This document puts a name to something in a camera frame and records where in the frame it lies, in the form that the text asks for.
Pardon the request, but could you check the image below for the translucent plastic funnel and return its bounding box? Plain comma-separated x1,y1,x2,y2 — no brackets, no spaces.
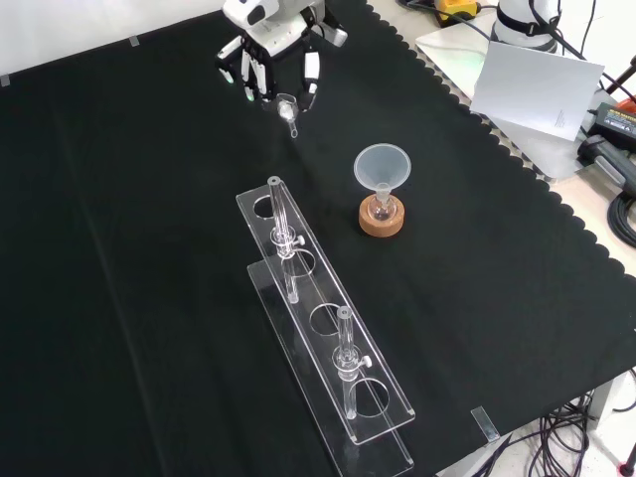
353,143,413,201

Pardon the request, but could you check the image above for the black bench cloth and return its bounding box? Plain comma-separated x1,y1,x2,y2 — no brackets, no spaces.
0,0,636,477

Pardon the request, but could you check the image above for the black floor cable bundle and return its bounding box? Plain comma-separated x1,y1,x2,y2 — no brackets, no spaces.
489,390,600,477

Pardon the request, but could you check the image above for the clear glass weighing funnel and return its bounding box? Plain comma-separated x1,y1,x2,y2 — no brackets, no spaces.
274,92,301,140

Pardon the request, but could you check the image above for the yellow stop button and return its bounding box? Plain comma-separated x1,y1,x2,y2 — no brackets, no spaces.
433,0,483,27

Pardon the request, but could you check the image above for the white paper sheet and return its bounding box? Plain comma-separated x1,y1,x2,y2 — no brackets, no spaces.
469,40,606,143

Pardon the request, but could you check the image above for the clear acrylic funnel stand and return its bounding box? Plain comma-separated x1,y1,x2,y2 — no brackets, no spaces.
235,174,417,477

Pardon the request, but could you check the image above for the coiled black cable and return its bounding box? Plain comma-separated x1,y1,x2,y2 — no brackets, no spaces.
607,190,636,248

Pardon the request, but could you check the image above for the clear tape strip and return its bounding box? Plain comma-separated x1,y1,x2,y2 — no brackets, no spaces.
470,405,500,442

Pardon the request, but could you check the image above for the black power adapter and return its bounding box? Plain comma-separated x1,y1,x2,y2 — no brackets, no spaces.
587,101,636,150

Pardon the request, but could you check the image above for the grey and black tool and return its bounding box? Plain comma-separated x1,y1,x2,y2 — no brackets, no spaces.
577,134,636,193

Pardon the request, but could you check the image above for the cork ring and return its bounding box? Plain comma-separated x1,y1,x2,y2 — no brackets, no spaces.
358,193,407,239

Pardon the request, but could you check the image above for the small glass round-bottom flask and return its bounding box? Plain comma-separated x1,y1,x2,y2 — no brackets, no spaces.
370,183,397,223

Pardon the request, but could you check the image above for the black tripod leg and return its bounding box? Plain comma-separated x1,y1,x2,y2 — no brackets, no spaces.
601,53,636,100

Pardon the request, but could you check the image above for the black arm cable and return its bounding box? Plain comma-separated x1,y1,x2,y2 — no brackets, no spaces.
527,0,597,61

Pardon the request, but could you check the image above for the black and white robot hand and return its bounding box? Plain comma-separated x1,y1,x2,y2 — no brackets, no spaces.
214,0,349,113

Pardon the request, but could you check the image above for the pale base board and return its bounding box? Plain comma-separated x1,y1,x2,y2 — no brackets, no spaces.
413,22,593,182

